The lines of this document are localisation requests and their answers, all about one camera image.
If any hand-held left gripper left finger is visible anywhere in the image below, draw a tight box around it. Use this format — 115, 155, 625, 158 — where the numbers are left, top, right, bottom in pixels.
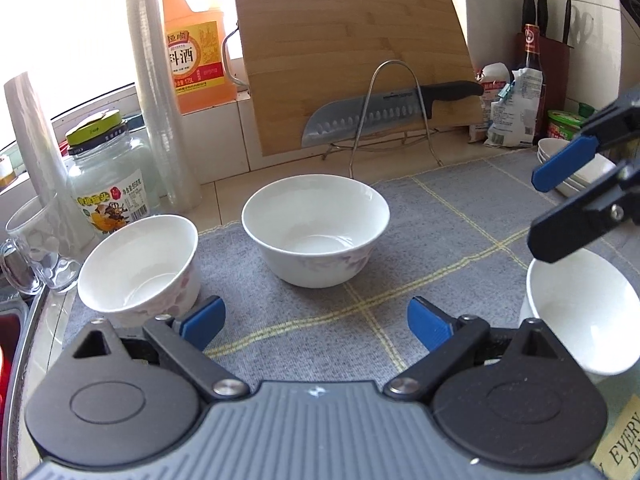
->
72, 295, 251, 403

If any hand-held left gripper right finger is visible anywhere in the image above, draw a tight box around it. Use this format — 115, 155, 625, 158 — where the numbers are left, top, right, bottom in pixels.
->
382, 296, 563, 403

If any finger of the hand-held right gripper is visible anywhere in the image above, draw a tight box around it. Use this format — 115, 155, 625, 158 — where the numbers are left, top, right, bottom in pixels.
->
531, 87, 640, 192
529, 160, 640, 264

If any white floral bowl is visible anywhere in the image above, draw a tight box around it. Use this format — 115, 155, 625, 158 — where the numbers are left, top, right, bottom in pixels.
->
77, 215, 202, 328
241, 174, 391, 289
519, 247, 636, 386

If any green lidded sauce jar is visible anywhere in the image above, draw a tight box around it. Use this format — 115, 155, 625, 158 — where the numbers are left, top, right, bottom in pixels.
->
546, 110, 586, 142

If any white printed bag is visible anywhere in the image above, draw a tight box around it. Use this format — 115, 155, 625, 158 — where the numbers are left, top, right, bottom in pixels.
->
487, 67, 545, 150

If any dark red knife block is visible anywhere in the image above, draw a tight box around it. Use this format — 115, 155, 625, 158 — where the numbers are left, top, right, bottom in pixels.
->
515, 32, 571, 131

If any grey teal checked mat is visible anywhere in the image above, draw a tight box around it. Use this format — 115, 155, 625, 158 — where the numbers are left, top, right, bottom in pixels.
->
45, 152, 640, 480

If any tan printed packet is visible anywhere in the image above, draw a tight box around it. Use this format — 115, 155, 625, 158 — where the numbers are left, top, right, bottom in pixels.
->
469, 62, 511, 145

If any dark soy sauce bottle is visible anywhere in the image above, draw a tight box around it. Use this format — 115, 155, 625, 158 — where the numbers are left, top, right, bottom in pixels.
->
515, 22, 547, 148

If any glass jar green lid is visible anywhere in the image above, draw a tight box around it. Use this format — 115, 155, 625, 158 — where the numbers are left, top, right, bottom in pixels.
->
65, 112, 161, 238

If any clear glass mug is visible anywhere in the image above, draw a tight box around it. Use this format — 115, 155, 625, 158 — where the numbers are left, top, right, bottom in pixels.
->
0, 192, 83, 295

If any red plastic basin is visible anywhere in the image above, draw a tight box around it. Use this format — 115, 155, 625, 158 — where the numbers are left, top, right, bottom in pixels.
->
0, 310, 23, 401

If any tall stack of plastic cups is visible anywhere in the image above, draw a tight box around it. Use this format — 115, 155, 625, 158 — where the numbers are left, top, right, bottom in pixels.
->
125, 0, 203, 213

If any short stack of plastic cups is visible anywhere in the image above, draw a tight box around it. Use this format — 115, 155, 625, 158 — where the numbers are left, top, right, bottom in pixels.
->
4, 72, 98, 246

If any bamboo cutting board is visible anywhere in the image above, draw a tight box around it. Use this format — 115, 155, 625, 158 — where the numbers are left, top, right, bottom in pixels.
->
222, 0, 486, 158

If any orange cooking wine jug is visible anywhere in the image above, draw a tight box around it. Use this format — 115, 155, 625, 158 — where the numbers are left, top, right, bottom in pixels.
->
161, 0, 240, 115

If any metal wire rack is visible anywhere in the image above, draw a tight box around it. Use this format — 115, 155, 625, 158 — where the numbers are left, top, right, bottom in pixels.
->
322, 60, 443, 181

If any black handled kitchen knife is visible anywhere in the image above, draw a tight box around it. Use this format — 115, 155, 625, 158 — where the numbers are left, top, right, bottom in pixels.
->
301, 80, 485, 148

